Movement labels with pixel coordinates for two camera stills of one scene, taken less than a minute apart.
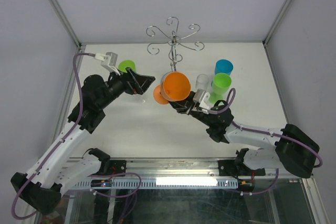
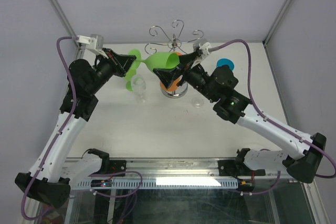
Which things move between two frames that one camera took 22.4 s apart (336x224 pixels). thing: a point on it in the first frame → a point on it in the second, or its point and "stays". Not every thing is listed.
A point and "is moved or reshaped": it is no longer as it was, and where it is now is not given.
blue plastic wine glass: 223,66 stays
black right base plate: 236,168 stays
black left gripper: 143,81 → 121,63
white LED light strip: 186,181 stays
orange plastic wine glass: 175,86 is moved or reshaped
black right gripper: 185,106 → 185,68
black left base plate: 117,167 stays
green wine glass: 221,84 is moved or reshaped
